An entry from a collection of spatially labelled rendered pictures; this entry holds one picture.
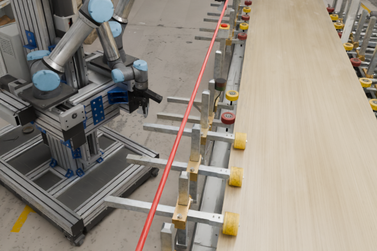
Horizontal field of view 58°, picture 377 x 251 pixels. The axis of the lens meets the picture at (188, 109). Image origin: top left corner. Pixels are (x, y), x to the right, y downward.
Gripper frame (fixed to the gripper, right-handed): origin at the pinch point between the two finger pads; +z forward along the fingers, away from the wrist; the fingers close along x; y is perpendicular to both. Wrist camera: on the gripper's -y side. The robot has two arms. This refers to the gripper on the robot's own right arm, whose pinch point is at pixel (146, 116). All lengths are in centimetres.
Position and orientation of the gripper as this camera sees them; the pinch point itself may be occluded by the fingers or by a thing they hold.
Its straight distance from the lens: 204.2
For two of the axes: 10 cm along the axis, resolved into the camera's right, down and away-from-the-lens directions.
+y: -9.8, -1.3, 1.4
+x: -1.9, 5.5, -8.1
